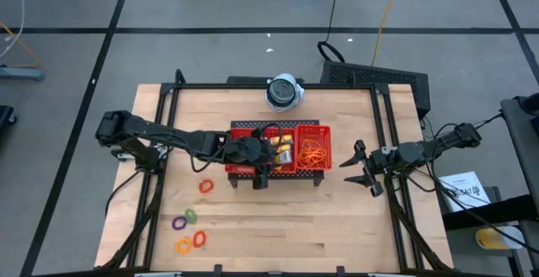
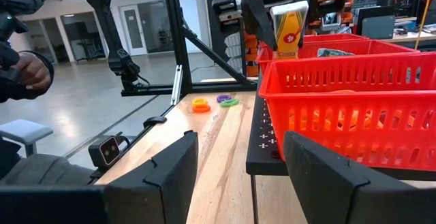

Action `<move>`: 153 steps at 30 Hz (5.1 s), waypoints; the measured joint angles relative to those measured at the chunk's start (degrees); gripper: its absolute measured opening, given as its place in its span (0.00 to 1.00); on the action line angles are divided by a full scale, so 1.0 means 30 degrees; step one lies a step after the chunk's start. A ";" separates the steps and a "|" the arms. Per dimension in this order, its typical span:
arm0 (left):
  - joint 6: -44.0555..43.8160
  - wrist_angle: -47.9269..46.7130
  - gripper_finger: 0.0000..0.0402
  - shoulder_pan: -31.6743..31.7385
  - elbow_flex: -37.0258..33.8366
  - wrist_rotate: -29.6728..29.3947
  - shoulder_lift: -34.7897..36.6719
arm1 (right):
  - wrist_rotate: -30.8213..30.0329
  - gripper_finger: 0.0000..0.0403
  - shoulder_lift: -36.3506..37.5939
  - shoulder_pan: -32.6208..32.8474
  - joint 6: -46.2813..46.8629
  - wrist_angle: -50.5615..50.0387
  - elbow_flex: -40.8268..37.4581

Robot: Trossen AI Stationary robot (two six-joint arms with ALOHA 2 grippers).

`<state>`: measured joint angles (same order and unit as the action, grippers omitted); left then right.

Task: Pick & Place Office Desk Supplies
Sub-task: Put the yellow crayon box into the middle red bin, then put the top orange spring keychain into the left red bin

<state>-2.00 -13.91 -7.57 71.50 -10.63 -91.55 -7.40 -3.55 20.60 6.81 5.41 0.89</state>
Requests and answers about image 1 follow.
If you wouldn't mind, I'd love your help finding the pile of orange rubber bands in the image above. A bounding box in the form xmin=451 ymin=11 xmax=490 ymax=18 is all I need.
xmin=302 ymin=144 xmax=325 ymax=164

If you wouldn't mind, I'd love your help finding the yellow hanging cable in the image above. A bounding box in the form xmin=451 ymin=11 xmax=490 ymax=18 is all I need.
xmin=370 ymin=0 xmax=403 ymax=67

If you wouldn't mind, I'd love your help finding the black metal mesh riser stand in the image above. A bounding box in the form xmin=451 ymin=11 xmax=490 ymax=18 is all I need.
xmin=228 ymin=119 xmax=327 ymax=190

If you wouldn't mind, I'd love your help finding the orange spiral coil keychain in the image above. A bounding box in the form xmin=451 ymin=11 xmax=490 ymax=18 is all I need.
xmin=174 ymin=236 xmax=194 ymax=256

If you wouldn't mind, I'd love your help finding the grey desk foot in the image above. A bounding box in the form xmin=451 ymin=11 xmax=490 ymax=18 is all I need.
xmin=0 ymin=66 xmax=45 ymax=83

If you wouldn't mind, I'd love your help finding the purple spiral coil keychain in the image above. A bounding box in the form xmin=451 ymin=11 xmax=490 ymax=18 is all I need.
xmin=170 ymin=215 xmax=189 ymax=232

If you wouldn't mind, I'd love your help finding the yellow white bottle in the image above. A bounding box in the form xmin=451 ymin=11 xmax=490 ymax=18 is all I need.
xmin=474 ymin=225 xmax=527 ymax=252

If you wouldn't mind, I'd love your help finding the black perforated computer case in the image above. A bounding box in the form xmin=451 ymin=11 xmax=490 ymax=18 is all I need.
xmin=319 ymin=59 xmax=432 ymax=121

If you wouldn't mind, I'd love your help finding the red plastic slotted basket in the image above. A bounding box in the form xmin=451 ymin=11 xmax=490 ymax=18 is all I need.
xmin=295 ymin=124 xmax=334 ymax=173
xmin=223 ymin=127 xmax=259 ymax=175
xmin=263 ymin=126 xmax=298 ymax=174

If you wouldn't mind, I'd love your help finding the black aluminium table frame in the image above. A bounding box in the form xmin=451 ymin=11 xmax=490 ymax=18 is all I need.
xmin=93 ymin=68 xmax=455 ymax=277

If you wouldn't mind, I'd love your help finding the white floor cable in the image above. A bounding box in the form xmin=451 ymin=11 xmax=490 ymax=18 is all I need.
xmin=0 ymin=0 xmax=26 ymax=59

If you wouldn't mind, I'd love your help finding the black grey equipment cart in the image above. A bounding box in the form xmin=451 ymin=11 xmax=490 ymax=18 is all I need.
xmin=441 ymin=93 xmax=539 ymax=277

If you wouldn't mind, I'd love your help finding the white printed paper sheet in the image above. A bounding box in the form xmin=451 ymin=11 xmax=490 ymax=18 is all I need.
xmin=437 ymin=170 xmax=493 ymax=214

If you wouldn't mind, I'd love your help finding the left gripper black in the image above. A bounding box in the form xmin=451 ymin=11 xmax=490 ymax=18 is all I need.
xmin=222 ymin=135 xmax=279 ymax=191

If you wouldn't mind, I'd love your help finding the white cylindrical appliance black rim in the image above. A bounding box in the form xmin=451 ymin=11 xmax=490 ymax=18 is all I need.
xmin=264 ymin=72 xmax=306 ymax=114

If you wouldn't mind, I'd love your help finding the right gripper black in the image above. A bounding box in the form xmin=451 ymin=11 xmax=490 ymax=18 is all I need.
xmin=338 ymin=139 xmax=400 ymax=199

